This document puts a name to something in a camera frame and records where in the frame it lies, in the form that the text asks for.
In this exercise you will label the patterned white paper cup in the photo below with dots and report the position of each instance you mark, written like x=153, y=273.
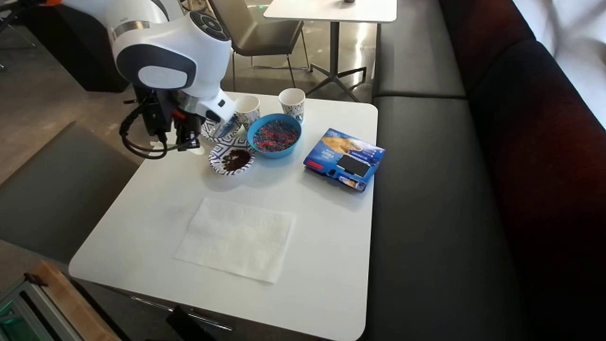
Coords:
x=293, y=105
x=249, y=109

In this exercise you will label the black robot stand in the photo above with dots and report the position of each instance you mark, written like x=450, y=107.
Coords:
x=189, y=325

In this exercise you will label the metal framed tray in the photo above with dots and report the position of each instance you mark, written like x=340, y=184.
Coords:
x=26, y=315

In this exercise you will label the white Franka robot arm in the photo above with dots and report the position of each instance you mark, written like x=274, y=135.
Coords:
x=171, y=38

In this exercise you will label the wooden board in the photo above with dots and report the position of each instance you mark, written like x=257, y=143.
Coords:
x=73, y=300

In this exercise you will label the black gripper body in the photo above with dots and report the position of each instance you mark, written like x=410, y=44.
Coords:
x=158, y=110

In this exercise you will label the white side table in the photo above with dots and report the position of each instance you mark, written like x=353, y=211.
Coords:
x=334, y=10

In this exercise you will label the black and blue cabinet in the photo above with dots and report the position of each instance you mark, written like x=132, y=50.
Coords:
x=88, y=63

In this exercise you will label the grey upholstered ottoman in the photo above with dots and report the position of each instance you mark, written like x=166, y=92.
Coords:
x=64, y=190

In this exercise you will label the black bench seat cushion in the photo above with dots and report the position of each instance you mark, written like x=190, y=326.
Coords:
x=420, y=50
x=437, y=228

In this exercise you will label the black white bowl with sachets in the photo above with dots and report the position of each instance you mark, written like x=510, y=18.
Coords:
x=228, y=133

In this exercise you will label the blue bowl with candy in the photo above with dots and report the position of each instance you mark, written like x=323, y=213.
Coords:
x=276, y=137

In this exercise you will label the grey chair with metal legs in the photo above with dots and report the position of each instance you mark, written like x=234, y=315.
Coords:
x=262, y=29

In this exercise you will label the blue cardboard box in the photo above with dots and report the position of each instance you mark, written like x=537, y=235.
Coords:
x=344, y=160

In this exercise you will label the dark bench sofa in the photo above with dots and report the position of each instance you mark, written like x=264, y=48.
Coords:
x=543, y=164

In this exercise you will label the black white bowl dark contents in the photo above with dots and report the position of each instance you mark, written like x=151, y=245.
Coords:
x=234, y=160

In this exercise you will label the white paper napkin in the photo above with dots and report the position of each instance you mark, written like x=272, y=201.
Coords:
x=238, y=243

